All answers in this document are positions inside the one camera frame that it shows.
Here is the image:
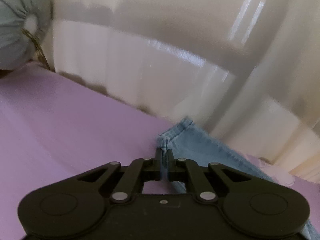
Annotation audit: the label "light blue denim jeans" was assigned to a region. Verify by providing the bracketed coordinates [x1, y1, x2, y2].
[157, 118, 319, 239]

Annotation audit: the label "purple bed sheet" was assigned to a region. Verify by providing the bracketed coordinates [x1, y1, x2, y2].
[0, 62, 320, 240]

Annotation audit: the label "sheer white curtain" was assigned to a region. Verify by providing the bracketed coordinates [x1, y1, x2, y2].
[54, 0, 319, 169]

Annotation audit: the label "grey bolster pillow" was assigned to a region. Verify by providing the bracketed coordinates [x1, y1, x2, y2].
[1, 0, 53, 76]

